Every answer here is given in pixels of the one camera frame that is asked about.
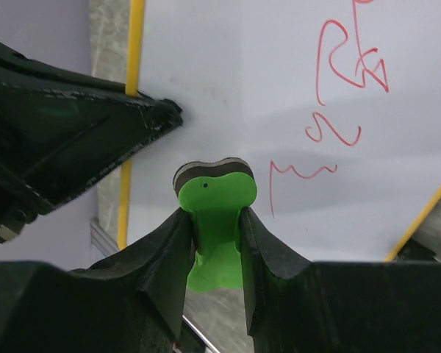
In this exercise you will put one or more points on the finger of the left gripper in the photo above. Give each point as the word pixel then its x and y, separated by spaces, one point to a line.
pixel 61 132

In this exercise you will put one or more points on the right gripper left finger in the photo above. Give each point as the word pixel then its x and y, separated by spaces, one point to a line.
pixel 131 301

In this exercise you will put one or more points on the aluminium front rail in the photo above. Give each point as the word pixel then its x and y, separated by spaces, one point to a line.
pixel 106 245

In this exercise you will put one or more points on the yellow framed whiteboard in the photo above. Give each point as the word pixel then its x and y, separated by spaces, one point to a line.
pixel 335 105

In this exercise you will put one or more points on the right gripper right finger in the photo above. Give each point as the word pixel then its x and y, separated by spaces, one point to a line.
pixel 295 305

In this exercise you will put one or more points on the green whiteboard eraser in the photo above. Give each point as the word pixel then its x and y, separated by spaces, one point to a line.
pixel 214 194

